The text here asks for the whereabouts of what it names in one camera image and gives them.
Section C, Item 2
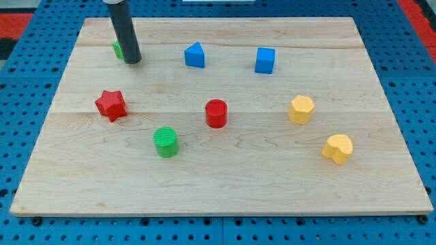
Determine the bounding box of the blue triangle block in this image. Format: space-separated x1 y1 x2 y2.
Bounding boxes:
184 42 206 68

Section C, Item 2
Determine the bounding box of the blue cube block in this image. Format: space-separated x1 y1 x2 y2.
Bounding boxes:
255 48 275 74

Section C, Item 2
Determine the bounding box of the red cylinder block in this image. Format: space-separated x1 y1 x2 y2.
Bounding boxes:
205 99 228 128

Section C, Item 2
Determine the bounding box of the wooden board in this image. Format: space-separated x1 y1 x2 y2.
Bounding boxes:
10 17 433 217

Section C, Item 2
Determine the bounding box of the green cylinder block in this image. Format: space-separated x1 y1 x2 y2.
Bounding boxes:
153 127 179 158

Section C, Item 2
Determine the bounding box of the yellow hexagon block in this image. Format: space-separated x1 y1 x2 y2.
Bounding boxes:
287 95 315 125

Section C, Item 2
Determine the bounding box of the red star block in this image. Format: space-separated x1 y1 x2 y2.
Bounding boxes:
95 90 127 123

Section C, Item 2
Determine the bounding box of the green block behind rod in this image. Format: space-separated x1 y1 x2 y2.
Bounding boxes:
112 41 124 60

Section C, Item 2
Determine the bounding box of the yellow heart block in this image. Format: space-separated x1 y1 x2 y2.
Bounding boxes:
322 134 354 165

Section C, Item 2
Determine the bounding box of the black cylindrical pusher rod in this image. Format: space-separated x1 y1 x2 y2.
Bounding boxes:
103 0 142 65

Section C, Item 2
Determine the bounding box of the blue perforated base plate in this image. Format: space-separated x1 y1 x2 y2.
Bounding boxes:
1 0 435 244

